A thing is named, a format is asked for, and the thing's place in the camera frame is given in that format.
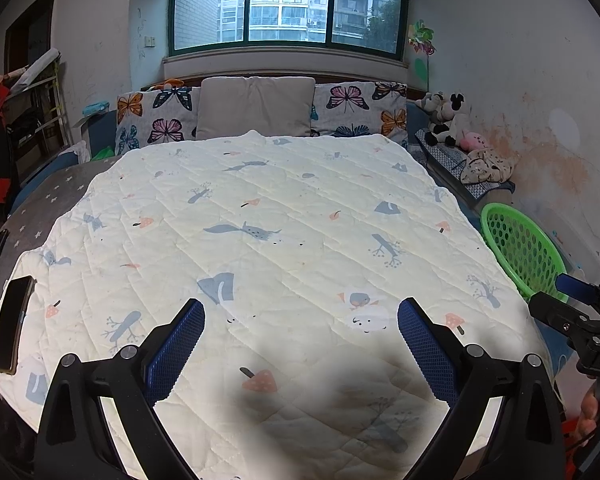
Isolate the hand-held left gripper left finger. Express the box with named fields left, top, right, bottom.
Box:
left=37, top=298, right=206, bottom=480

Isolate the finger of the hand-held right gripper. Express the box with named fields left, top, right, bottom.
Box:
left=555, top=273, right=600, bottom=303
left=527, top=291, right=588, bottom=333

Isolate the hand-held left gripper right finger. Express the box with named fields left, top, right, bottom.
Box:
left=397, top=298, right=566, bottom=480

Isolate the green plastic basket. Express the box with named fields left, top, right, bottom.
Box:
left=480, top=202, right=571, bottom=303

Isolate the person's right hand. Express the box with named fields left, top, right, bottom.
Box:
left=577, top=387, right=600, bottom=441

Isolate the spotted beige plush toy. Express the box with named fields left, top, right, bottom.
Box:
left=460, top=149, right=518, bottom=185

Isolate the white quilted printed blanket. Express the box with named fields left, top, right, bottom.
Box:
left=0, top=130, right=556, bottom=480

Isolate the black smartphone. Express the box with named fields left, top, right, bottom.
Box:
left=0, top=275, right=37, bottom=375

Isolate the pink plush toy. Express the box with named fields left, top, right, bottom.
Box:
left=462, top=131, right=491, bottom=153

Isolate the grey starred bedsheet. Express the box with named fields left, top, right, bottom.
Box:
left=0, top=152, right=126, bottom=281

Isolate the black and white plush toy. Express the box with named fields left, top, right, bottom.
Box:
left=415, top=91, right=473, bottom=148

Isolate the white cloth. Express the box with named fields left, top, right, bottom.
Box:
left=62, top=140, right=91, bottom=163

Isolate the butterfly print pillow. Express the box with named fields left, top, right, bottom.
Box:
left=310, top=81, right=408, bottom=148
left=116, top=85, right=201, bottom=156

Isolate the grey pillow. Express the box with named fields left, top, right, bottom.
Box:
left=195, top=76, right=316, bottom=140

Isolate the clothes rack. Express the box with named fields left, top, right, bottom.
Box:
left=5, top=49, right=68, bottom=171

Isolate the colourful pinwheel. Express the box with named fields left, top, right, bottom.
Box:
left=407, top=20, right=437, bottom=56

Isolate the dark wooden door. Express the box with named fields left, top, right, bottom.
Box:
left=5, top=0, right=58, bottom=68

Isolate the blue bed frame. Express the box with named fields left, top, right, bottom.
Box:
left=15, top=110, right=118, bottom=201

